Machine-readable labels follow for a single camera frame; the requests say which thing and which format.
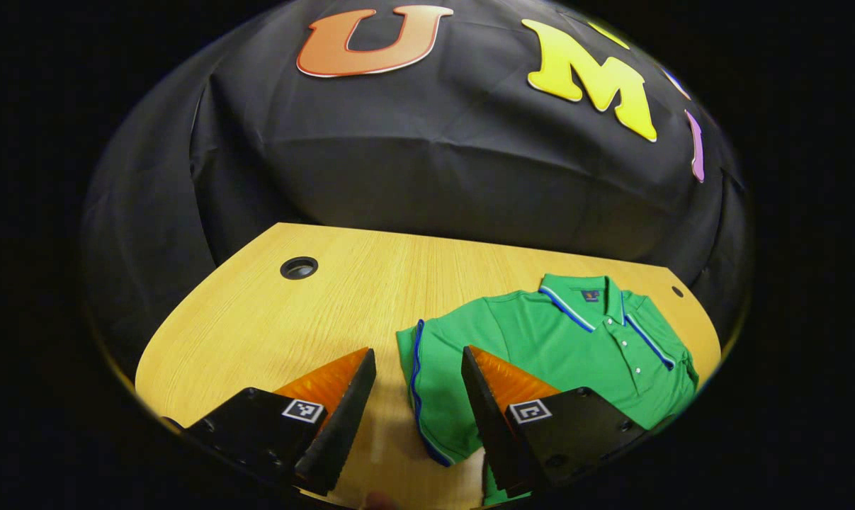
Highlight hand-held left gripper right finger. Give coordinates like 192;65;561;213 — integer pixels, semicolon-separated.
461;345;649;498

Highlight black backdrop cloth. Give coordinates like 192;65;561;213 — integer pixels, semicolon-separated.
80;0;754;376

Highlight green T-shirt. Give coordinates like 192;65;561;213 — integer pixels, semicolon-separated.
397;274;701;507

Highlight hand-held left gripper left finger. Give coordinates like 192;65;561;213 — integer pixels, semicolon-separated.
162;347;377;497

